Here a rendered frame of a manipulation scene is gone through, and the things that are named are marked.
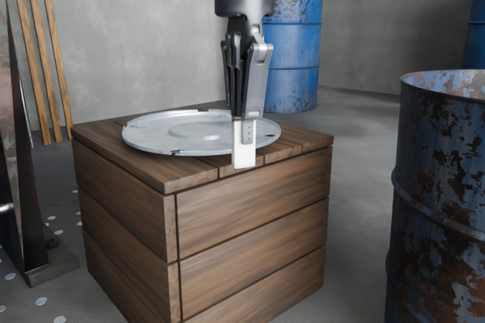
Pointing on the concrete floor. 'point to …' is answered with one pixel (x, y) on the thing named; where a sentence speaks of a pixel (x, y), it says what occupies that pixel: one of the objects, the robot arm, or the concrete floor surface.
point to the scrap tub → (439, 200)
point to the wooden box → (203, 226)
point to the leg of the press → (22, 179)
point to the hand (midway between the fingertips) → (243, 141)
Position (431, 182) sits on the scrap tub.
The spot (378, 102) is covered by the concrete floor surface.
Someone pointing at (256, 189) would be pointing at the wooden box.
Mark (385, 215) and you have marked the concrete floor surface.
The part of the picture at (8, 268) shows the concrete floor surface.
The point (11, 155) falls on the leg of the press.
